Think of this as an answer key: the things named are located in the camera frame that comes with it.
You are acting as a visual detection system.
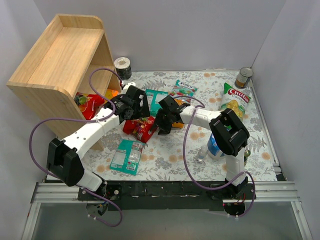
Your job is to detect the orange Lot 100 mango gummy bag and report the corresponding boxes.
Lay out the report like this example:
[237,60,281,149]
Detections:
[172,97,192,128]

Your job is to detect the teal Fox's bag back side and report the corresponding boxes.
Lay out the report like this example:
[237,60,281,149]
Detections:
[145,89,168,117]

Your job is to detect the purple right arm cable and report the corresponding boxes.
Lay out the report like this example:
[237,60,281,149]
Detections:
[172,94,257,218]

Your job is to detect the teal fox's bag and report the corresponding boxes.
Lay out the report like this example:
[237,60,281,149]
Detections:
[110,139,145,176]
[145,89,168,117]

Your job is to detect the small clear plastic bottle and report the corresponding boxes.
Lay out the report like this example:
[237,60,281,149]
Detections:
[196,145,208,162]

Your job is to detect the dark tape roll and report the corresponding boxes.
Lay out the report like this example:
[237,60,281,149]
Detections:
[114,57,132,80]

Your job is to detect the aluminium frame rail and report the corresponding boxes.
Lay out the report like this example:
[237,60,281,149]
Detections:
[22,178,312,240]

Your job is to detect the tin can orange label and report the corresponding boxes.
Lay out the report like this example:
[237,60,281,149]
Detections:
[234,67,254,89]

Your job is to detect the teal Fox's bag near front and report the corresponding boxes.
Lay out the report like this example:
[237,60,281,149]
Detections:
[110,139,145,176]

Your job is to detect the red Lot 100 fruit gummy bag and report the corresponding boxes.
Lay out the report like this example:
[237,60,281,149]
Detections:
[122,116,157,143]

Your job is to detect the green glass bottle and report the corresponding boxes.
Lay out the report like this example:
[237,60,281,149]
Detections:
[244,149,251,165]

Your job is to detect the green white Chuba chips bag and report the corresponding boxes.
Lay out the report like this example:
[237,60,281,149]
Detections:
[220,82,251,121]

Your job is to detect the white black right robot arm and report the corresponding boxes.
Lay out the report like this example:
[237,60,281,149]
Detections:
[154,95,250,197]

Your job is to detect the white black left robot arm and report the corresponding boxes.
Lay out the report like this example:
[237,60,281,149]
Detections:
[46,85,150,197]

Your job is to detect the Fox's mint blossom candy bag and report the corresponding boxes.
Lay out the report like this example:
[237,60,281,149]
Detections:
[169,79,198,97]

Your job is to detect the wooden shelf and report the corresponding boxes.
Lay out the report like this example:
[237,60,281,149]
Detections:
[7,14,121,139]

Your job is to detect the small orange candy bag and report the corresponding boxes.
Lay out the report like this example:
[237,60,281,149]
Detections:
[104,89,119,100]

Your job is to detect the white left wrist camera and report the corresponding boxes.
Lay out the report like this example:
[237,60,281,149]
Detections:
[121,81,136,90]

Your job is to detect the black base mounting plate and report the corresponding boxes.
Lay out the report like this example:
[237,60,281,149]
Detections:
[77,180,255,214]

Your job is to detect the floral patterned table mat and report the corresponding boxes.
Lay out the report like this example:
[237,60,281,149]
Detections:
[81,70,277,181]

